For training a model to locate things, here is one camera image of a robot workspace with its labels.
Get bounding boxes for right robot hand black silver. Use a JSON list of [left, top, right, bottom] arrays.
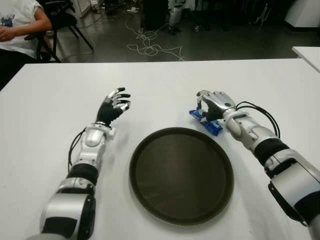
[[196, 89, 237, 123]]

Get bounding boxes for left robot hand black silver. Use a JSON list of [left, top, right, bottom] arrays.
[[96, 87, 132, 126]]

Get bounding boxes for blue Oreo cookie pack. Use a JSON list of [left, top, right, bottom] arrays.
[[188, 106, 224, 137]]

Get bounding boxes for black stand with caster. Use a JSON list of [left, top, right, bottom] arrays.
[[187, 7, 208, 33]]

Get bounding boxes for round dark brown tray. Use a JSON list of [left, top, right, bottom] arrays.
[[129, 126, 235, 225]]

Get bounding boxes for silver humanoid robot legs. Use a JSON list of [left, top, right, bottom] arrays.
[[167, 0, 187, 36]]

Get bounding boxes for black office chair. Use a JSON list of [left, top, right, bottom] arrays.
[[24, 0, 96, 63]]

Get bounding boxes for white side table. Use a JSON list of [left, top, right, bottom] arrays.
[[291, 46, 320, 73]]

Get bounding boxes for white storage unit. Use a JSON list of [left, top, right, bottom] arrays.
[[72, 0, 92, 18]]

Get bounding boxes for black cabinet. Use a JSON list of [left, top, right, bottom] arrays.
[[141, 0, 171, 31]]

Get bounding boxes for seated person in white shirt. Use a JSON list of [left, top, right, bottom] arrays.
[[0, 0, 53, 91]]

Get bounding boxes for white angled cabinet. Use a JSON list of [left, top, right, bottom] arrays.
[[284, 0, 320, 33]]

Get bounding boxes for tangled white floor cable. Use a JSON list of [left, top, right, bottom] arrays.
[[82, 17, 187, 62]]

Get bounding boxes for folded metal frame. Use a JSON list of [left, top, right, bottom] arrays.
[[254, 2, 272, 26]]

